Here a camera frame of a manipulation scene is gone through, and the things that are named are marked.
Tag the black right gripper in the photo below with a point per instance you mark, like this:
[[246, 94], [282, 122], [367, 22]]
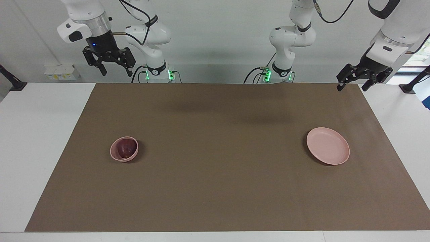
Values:
[[100, 43]]

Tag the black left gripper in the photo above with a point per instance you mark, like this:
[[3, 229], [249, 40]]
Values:
[[374, 64]]

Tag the dark red apple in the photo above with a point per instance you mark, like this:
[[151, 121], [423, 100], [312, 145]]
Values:
[[126, 149]]

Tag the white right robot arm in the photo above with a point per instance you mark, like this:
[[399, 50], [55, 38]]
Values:
[[153, 37]]

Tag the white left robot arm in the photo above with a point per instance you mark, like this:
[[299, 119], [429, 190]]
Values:
[[292, 37]]

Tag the pink plate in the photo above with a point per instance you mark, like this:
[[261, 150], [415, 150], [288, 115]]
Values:
[[327, 146]]

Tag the pink bowl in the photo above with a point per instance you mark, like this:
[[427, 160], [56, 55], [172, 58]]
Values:
[[125, 160]]

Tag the white power strip box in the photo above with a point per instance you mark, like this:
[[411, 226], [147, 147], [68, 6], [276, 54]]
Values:
[[62, 72]]

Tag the bright window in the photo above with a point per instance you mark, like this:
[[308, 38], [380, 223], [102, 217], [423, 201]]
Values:
[[418, 58]]

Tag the blue object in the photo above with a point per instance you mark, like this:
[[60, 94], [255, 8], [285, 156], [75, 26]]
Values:
[[427, 102]]

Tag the brown table mat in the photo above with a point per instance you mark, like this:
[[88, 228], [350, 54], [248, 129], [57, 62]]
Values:
[[215, 174]]

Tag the black camera stand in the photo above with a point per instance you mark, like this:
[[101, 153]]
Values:
[[411, 86], [11, 82]]

